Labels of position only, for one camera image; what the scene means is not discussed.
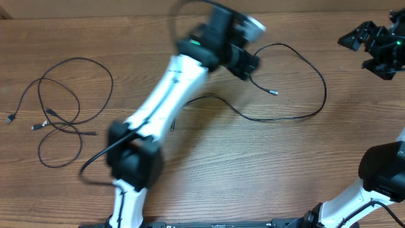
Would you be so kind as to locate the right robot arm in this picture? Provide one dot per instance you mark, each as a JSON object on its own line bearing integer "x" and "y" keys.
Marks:
{"x": 380, "y": 181}

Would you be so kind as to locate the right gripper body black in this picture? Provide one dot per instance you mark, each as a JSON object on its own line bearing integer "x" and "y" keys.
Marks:
{"x": 386, "y": 54}

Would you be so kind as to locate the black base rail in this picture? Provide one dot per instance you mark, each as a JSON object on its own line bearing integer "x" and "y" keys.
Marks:
{"x": 274, "y": 223}

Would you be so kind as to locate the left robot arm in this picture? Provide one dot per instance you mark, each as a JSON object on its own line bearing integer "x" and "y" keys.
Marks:
{"x": 134, "y": 146}

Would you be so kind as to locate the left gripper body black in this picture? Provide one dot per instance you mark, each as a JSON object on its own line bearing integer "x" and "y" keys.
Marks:
{"x": 237, "y": 62}

